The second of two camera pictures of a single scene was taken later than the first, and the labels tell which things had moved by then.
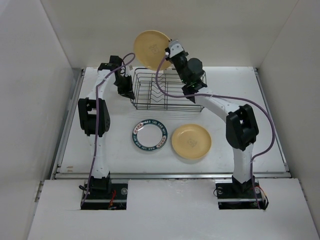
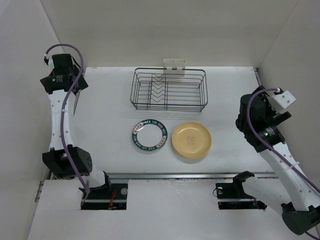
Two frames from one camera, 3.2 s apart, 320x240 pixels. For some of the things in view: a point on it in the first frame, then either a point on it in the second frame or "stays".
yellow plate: x=150 y=48 to x=191 y=140
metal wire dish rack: x=153 y=89 stays
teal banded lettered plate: x=149 y=135 stays
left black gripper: x=128 y=92 to x=82 y=84
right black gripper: x=171 y=59 to x=276 y=118
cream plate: x=190 y=161 stays
